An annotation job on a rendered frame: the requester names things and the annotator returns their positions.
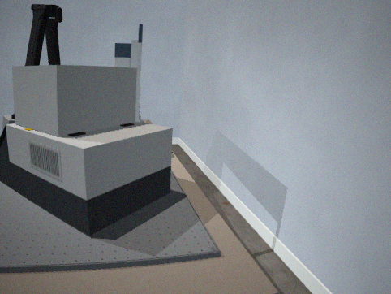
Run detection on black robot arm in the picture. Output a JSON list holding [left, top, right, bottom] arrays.
[[25, 4, 62, 66]]

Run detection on white benchtop lab instrument with lid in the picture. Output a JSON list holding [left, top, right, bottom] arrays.
[[0, 65, 173, 235]]

